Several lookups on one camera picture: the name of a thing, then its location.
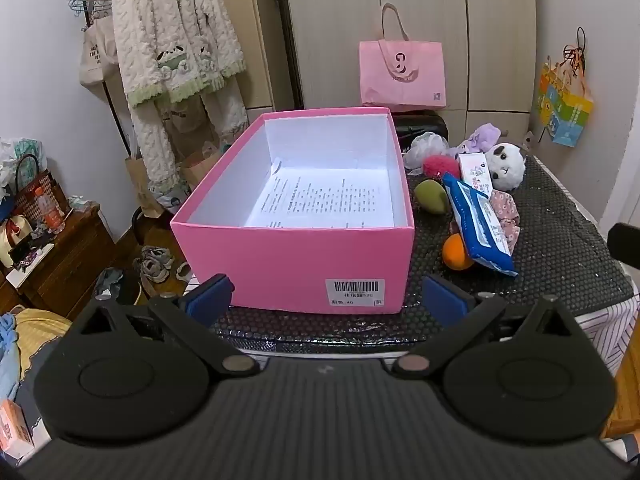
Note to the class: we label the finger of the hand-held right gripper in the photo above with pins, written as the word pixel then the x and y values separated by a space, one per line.
pixel 625 242

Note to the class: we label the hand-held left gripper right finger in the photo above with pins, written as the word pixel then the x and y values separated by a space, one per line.
pixel 447 302

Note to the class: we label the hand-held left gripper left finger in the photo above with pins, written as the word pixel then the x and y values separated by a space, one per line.
pixel 210 301

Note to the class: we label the orange egg makeup sponge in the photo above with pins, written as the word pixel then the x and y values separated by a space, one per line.
pixel 454 255

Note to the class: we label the blue wet wipes packet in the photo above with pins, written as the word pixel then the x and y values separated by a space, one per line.
pixel 480 225

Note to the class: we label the pink cardboard box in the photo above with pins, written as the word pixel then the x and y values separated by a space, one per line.
pixel 290 260

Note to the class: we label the green egg makeup sponge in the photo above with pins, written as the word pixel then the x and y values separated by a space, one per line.
pixel 431 197

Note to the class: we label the pink floral scrunchie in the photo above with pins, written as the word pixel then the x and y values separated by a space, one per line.
pixel 505 210

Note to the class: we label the white tissue packet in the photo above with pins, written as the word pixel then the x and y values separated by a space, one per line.
pixel 474 170

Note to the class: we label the red fluffy pouf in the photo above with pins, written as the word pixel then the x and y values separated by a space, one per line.
pixel 440 165

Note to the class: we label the white panda plush toy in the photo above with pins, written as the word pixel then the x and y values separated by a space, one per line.
pixel 505 165

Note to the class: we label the purple plush toy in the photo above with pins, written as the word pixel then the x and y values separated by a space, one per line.
pixel 482 135

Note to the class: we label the grey sneaker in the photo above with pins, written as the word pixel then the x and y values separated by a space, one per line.
pixel 150 256
pixel 157 274

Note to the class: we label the black mesh table mat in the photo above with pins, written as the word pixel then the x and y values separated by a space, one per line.
pixel 560 240

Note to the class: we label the white striped sheet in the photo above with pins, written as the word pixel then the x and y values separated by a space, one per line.
pixel 610 330

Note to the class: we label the dark plastic bag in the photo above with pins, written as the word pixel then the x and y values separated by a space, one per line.
pixel 112 282

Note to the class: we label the wooden cabinet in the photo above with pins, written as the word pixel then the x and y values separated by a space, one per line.
pixel 70 260

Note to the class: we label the colourful paper gift bag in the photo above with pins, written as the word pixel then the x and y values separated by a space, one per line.
pixel 565 105

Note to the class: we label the printed paper sheet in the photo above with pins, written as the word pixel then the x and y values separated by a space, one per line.
pixel 325 195

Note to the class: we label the yellow blanket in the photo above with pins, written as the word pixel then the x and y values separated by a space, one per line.
pixel 40 330

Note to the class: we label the white fluffy pajama pants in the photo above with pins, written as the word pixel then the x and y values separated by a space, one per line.
pixel 150 135

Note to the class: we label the black suitcase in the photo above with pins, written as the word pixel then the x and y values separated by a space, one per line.
pixel 415 127

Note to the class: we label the orange drink bottle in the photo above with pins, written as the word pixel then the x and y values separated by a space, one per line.
pixel 50 215

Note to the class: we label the black clothes rack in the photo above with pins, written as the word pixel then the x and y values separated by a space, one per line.
pixel 117 125

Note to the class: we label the woven basket handbag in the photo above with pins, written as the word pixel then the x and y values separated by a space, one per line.
pixel 37 190

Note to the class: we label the white and gold handbag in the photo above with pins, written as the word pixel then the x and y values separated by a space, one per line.
pixel 12 240

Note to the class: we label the light blue cloth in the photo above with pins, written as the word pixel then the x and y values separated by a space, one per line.
pixel 7 360

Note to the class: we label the pink tote bag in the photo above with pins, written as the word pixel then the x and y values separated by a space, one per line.
pixel 400 75

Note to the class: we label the orange packet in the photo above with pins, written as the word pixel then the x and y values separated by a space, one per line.
pixel 12 430

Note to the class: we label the heap of plastic bags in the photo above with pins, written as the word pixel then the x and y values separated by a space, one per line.
pixel 25 147

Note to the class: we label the beige canvas tote bag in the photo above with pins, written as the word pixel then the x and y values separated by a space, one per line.
pixel 97 55

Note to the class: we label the beige tall cabinet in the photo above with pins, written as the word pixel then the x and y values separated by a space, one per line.
pixel 260 35

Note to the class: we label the white fluffy pajama jacket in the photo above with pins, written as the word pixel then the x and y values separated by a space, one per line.
pixel 165 20

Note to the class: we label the beige wardrobe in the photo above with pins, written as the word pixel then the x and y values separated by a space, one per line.
pixel 340 35

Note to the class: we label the small white wall hook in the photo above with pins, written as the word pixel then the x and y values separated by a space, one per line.
pixel 527 139

